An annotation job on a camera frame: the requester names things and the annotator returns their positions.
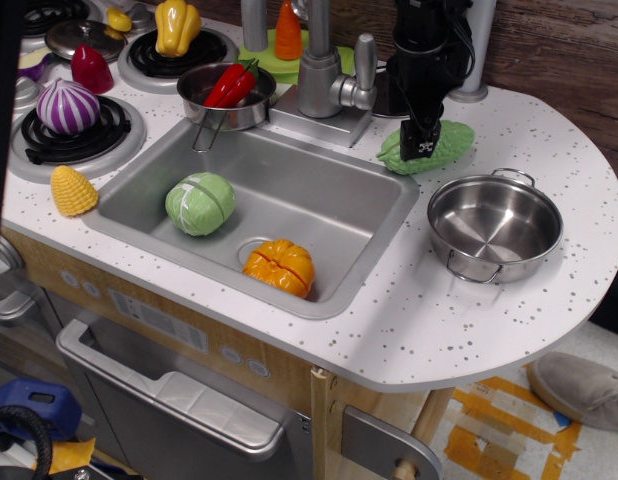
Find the back right stove burner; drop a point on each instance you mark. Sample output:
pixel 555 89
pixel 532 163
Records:
pixel 143 68

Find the green toy cabbage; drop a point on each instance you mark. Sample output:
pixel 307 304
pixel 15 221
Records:
pixel 200 204

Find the grey support pole left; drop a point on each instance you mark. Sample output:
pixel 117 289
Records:
pixel 254 24

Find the dark red toy pepper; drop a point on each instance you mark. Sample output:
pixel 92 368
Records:
pixel 90 69

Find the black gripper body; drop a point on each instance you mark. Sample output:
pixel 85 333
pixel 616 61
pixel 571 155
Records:
pixel 431 75

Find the orange toy pumpkin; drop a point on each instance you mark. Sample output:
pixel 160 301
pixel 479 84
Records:
pixel 282 264

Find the purple striped toy onion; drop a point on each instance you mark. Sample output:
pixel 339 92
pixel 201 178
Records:
pixel 68 108

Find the grey support pole right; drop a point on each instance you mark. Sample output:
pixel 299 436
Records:
pixel 480 18

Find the small steel saucepan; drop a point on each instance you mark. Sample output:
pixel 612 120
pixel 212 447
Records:
pixel 194 86

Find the green bumpy toy squash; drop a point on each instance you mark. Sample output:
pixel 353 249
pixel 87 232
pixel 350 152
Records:
pixel 454 140

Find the grey shoe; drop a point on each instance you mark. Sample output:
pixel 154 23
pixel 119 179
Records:
pixel 581 390

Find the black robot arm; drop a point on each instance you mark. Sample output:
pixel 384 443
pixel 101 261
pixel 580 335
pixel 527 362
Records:
pixel 425 25

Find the red toy chili pepper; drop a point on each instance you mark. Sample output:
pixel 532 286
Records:
pixel 234 85

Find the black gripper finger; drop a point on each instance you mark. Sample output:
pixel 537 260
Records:
pixel 416 142

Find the yellow toy corn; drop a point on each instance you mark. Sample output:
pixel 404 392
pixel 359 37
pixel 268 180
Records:
pixel 72 192

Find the large steel pot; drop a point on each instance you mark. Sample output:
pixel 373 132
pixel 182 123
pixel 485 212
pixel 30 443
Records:
pixel 493 228

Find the stove burner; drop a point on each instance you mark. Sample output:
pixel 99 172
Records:
pixel 42 15
pixel 114 139
pixel 143 68

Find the yellow toy bell pepper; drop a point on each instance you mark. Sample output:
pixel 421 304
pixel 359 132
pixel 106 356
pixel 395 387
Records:
pixel 178 24

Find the purple toy eggplant slice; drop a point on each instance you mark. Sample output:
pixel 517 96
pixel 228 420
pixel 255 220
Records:
pixel 32 65

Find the grey stove knob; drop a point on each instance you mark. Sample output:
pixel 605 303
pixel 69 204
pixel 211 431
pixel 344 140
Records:
pixel 27 93

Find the steel pot lid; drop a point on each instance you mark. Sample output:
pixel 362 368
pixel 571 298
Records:
pixel 64 39

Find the back left stove burner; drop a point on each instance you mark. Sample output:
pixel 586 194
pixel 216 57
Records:
pixel 42 15

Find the grey toy oven door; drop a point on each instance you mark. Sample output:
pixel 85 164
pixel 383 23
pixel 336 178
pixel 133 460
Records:
pixel 173 418

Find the grey support pole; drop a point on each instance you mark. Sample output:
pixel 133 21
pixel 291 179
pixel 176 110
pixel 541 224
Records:
pixel 254 24
pixel 480 18

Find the small yellow toy vegetable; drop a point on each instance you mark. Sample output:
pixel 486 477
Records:
pixel 118 20

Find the blue plastic object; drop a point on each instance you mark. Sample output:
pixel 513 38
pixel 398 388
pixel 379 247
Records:
pixel 54 404

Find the front left stove burner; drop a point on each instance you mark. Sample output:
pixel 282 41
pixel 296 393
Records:
pixel 114 139

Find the orange toy carrot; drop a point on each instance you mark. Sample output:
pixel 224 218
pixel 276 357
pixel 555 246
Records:
pixel 288 34

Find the silver toy faucet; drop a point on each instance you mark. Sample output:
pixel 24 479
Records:
pixel 326 103

